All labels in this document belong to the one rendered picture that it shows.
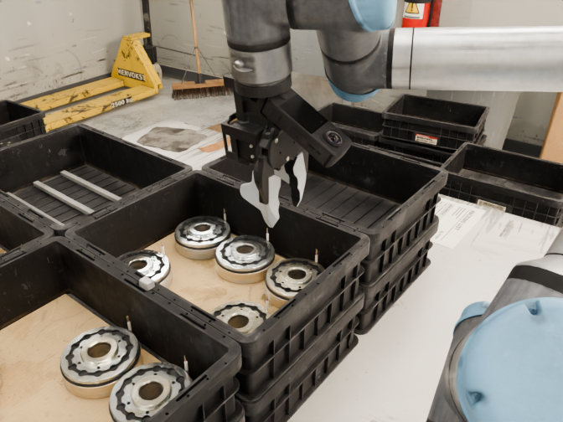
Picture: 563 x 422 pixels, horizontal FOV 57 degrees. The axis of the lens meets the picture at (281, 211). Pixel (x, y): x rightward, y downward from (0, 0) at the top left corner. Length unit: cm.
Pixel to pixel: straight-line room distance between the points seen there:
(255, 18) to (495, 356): 41
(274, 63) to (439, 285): 67
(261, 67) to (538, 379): 42
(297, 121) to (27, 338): 51
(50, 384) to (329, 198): 66
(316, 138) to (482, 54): 21
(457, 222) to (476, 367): 97
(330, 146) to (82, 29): 416
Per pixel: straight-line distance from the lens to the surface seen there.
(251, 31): 61
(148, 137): 179
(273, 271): 87
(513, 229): 139
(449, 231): 132
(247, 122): 69
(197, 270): 93
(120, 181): 126
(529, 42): 69
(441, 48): 67
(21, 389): 81
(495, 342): 41
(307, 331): 78
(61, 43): 461
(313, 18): 59
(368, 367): 94
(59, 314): 90
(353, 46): 62
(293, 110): 65
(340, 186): 119
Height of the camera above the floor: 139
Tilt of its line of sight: 31 degrees down
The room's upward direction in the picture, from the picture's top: straight up
